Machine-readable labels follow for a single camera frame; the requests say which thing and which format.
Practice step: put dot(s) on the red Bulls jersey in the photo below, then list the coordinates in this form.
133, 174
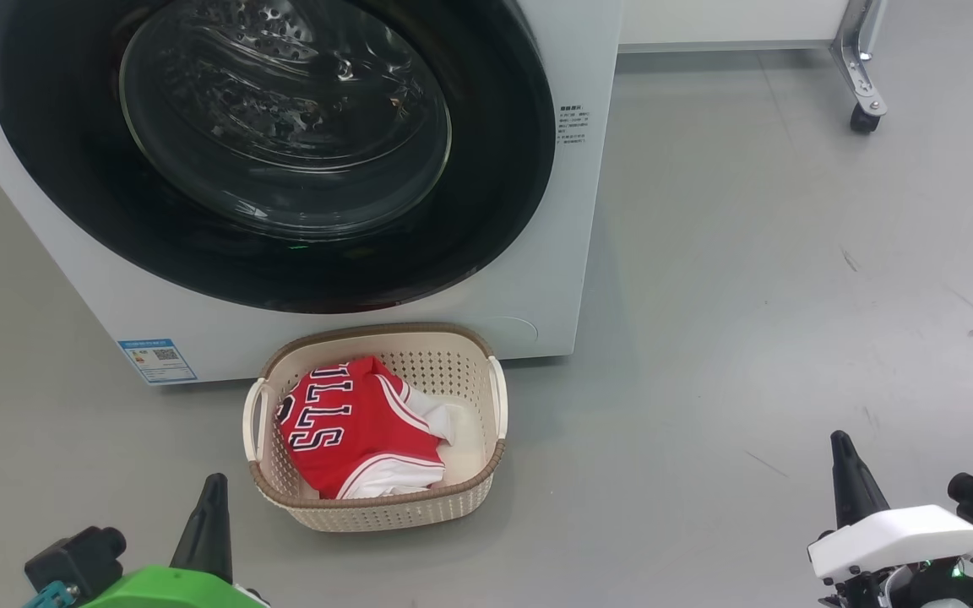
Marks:
351, 422

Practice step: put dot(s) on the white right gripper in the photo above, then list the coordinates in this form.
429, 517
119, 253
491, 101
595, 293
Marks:
900, 536

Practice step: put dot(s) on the cream perforated laundry basket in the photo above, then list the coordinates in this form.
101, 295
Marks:
444, 363

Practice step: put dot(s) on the blue energy label sticker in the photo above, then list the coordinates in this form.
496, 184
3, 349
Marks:
157, 361

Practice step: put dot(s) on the white partition panel on casters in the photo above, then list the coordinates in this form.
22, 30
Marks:
858, 67

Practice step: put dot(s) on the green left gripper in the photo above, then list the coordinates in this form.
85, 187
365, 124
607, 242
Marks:
174, 591

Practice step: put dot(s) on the white washing machine body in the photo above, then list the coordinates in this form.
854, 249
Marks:
571, 253

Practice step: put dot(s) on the dark round washing machine door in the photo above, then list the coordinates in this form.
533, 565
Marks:
56, 169

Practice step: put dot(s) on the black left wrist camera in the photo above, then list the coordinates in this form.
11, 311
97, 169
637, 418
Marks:
73, 557

